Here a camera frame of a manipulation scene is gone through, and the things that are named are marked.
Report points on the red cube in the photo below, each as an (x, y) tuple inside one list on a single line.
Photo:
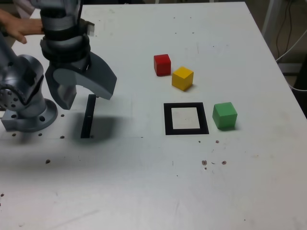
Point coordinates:
[(162, 64)]

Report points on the white metal post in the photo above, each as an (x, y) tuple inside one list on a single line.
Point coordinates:
[(268, 19)]

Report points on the green cube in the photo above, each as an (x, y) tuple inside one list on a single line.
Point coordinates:
[(224, 116)]

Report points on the black tape square outline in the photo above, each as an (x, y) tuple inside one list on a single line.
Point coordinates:
[(184, 131)]

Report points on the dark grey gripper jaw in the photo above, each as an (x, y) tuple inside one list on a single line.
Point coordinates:
[(62, 95)]

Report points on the yellow cube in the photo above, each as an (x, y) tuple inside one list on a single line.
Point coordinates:
[(182, 79)]

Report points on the person's hand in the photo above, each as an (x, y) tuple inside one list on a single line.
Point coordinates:
[(21, 25)]

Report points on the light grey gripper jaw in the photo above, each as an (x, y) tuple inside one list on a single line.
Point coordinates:
[(100, 76)]

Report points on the black tape strip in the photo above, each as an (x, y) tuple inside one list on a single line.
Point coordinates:
[(86, 119)]

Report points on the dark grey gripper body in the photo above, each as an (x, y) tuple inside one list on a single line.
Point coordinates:
[(69, 64)]

